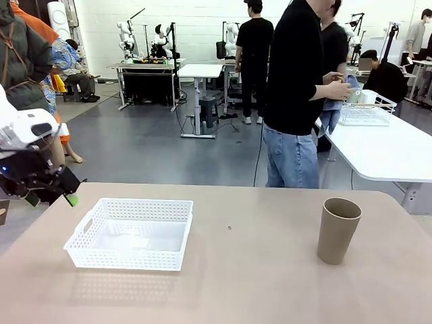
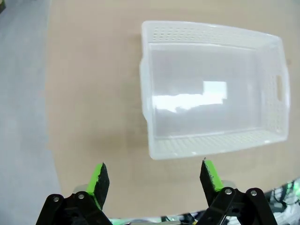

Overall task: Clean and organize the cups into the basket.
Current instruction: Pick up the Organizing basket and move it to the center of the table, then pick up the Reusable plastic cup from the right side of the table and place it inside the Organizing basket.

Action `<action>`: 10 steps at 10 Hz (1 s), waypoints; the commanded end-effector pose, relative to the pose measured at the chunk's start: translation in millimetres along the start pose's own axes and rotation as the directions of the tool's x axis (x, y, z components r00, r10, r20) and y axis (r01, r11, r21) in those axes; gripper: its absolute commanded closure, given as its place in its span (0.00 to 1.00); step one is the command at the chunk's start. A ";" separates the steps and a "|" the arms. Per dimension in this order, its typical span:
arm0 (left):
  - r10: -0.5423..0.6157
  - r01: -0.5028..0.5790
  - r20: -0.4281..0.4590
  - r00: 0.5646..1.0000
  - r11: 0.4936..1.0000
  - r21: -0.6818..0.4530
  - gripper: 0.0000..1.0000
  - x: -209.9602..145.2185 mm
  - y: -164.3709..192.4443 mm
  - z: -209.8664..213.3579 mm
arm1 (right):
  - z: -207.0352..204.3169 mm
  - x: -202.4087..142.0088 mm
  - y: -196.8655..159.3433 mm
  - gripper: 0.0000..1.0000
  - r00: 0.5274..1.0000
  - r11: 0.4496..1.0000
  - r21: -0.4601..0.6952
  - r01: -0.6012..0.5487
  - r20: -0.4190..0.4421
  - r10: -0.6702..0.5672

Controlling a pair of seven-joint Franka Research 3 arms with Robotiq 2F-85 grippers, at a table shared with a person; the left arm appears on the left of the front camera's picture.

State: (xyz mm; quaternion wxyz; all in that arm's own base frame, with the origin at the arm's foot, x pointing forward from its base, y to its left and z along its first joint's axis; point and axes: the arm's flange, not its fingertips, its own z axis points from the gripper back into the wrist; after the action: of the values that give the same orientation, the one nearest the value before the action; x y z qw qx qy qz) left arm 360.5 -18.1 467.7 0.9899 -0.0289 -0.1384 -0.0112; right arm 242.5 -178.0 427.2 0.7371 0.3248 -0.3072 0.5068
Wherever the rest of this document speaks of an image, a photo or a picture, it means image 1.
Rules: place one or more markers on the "white robot with black stand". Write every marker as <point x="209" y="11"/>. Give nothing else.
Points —
<point x="353" y="40"/>

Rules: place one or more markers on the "blue-grey cloth towel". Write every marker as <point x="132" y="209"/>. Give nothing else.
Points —
<point x="332" y="114"/>

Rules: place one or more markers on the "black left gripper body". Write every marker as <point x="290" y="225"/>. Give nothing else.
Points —
<point x="23" y="168"/>

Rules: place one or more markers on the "workbench with black panel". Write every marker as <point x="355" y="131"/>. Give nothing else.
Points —
<point x="148" y="81"/>

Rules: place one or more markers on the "white background workbench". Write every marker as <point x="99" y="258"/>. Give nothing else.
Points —
<point x="229" y="62"/>

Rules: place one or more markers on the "blue patterned garment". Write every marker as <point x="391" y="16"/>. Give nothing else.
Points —
<point x="64" y="54"/>

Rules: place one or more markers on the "person in dark green jacket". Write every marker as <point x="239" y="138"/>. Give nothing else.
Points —
<point x="23" y="60"/>

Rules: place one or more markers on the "black power strip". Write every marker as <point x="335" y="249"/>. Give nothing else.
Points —
<point x="229" y="116"/>

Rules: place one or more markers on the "black-shirted person behind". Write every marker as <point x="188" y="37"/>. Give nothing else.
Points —
<point x="334" y="44"/>

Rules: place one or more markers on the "white tower air conditioner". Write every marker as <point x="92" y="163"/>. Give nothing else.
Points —
<point x="59" y="17"/>

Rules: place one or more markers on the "grey plastic stool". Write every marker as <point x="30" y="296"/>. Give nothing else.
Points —
<point x="206" y="108"/>

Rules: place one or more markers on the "dark low stool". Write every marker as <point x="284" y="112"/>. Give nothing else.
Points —
<point x="71" y="94"/>

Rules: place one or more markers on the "white side table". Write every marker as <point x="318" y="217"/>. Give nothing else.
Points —
<point x="388" y="152"/>

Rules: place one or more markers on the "person's left hand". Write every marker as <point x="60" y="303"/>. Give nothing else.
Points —
<point x="334" y="78"/>

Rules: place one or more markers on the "person in black shirt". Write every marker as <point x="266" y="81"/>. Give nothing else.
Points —
<point x="290" y="67"/>

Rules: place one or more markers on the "person's right forearm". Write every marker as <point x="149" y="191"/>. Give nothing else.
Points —
<point x="324" y="92"/>

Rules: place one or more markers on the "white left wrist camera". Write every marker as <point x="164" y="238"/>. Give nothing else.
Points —
<point x="40" y="118"/>

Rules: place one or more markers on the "yellow object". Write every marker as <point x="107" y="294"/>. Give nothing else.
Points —
<point x="60" y="84"/>

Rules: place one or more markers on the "black bag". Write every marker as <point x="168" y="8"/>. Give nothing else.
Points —
<point x="220" y="50"/>

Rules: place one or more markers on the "person's right hand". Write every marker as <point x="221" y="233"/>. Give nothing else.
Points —
<point x="342" y="91"/>

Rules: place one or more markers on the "white background desk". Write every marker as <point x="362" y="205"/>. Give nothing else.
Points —
<point x="423" y="61"/>

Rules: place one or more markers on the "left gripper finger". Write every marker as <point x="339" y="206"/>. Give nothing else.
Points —
<point x="69" y="182"/>
<point x="28" y="197"/>

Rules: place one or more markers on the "black tripod stand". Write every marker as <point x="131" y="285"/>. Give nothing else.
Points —
<point x="391" y="40"/>

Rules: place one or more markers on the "brown wooden board piece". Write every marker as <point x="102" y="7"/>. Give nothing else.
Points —
<point x="4" y="212"/>

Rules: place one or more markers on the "standing person in grey top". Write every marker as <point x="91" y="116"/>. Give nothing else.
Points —
<point x="418" y="37"/>

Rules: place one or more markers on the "seated person with bowed head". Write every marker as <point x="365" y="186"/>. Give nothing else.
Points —
<point x="79" y="84"/>

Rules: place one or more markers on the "brown paper-look cup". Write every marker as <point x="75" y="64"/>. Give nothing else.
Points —
<point x="334" y="236"/>

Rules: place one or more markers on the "black and white background robot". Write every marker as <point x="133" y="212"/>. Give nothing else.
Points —
<point x="162" y="42"/>

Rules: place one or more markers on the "white perforated plastic basket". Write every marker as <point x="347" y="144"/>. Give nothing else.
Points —
<point x="128" y="260"/>

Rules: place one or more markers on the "white background robot arms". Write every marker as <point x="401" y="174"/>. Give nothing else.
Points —
<point x="232" y="40"/>

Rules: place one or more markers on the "white standing desk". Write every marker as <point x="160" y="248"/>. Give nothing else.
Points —
<point x="199" y="70"/>

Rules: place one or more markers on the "white cup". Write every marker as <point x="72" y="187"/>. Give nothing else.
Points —
<point x="368" y="97"/>

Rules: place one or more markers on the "standing man in black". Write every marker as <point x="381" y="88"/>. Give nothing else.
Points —
<point x="254" y="40"/>

